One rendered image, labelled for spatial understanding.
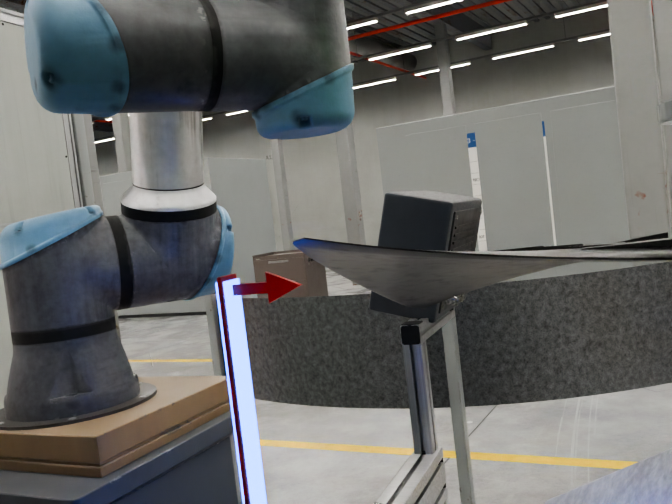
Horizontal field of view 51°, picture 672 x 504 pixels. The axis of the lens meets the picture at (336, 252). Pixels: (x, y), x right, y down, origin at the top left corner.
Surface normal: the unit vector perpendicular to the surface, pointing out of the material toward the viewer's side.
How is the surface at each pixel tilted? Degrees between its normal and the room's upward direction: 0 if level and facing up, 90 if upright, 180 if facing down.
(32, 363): 72
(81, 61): 113
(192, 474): 90
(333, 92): 92
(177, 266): 105
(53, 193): 90
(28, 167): 90
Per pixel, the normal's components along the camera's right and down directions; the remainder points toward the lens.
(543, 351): -0.04, 0.06
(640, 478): -0.86, -0.46
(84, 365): 0.49, -0.33
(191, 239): 0.65, 0.26
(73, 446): -0.43, 0.10
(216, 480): 0.89, -0.08
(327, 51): 0.55, -0.03
